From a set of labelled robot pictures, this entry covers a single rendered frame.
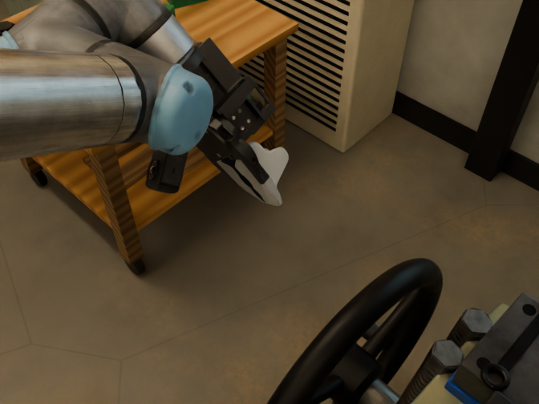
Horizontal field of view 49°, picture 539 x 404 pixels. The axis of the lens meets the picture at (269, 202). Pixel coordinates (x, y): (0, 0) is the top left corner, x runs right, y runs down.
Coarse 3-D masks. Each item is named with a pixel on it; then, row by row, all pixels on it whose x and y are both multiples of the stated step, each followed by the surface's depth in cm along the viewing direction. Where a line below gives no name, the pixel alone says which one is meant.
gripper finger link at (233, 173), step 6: (222, 162) 73; (228, 162) 72; (234, 162) 72; (228, 168) 73; (234, 168) 72; (234, 174) 73; (240, 174) 73; (234, 180) 75; (240, 180) 74; (246, 180) 74; (240, 186) 75; (246, 186) 74; (252, 186) 74; (252, 192) 74; (258, 198) 74
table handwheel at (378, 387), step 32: (384, 288) 51; (416, 288) 55; (352, 320) 49; (416, 320) 68; (320, 352) 49; (352, 352) 60; (384, 352) 72; (288, 384) 49; (320, 384) 49; (352, 384) 58; (384, 384) 59
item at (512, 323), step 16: (512, 304) 45; (528, 304) 45; (512, 320) 44; (528, 320) 44; (496, 336) 43; (512, 336) 43; (480, 352) 42; (496, 352) 42; (528, 352) 42; (464, 368) 42; (480, 368) 42; (512, 368) 42; (528, 368) 42; (448, 384) 44; (464, 384) 43; (480, 384) 41; (512, 384) 41; (528, 384) 41; (464, 400) 44; (480, 400) 42; (496, 400) 39; (512, 400) 40; (528, 400) 40
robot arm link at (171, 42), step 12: (168, 24) 63; (180, 24) 65; (156, 36) 62; (168, 36) 63; (180, 36) 64; (144, 48) 62; (156, 48) 62; (168, 48) 63; (180, 48) 63; (192, 48) 66; (168, 60) 63; (180, 60) 64
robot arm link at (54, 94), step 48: (0, 48) 39; (96, 48) 53; (0, 96) 36; (48, 96) 39; (96, 96) 43; (144, 96) 48; (192, 96) 50; (0, 144) 37; (48, 144) 41; (96, 144) 47; (192, 144) 54
